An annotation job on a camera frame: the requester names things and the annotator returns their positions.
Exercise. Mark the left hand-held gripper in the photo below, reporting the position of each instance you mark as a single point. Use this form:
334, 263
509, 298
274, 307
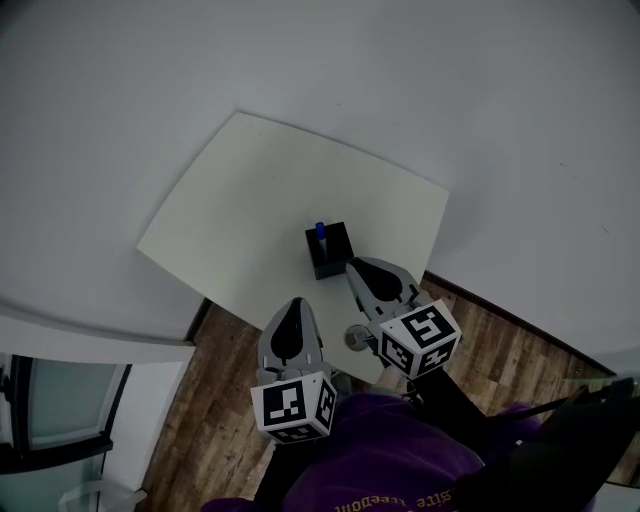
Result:
285, 405

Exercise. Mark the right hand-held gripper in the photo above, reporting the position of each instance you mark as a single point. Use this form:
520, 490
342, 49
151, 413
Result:
420, 340

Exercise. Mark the black square pen holder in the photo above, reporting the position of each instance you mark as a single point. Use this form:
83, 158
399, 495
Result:
332, 265

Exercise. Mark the blue pen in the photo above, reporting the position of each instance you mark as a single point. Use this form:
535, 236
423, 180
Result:
321, 237

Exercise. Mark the person's left forearm black sleeve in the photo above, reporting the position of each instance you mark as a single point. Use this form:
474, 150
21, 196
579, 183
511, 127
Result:
280, 480

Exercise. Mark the person's right forearm black sleeve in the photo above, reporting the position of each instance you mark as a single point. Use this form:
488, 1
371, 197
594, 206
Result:
445, 405

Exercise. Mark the white table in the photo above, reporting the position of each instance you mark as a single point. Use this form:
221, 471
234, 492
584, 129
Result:
250, 225

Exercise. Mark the person's purple shirt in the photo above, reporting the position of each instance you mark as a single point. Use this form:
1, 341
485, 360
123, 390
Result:
380, 455

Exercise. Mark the black framed window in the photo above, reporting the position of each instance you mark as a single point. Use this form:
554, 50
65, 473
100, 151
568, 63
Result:
60, 400

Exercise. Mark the white chair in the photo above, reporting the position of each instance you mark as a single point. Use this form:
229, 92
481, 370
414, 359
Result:
95, 492

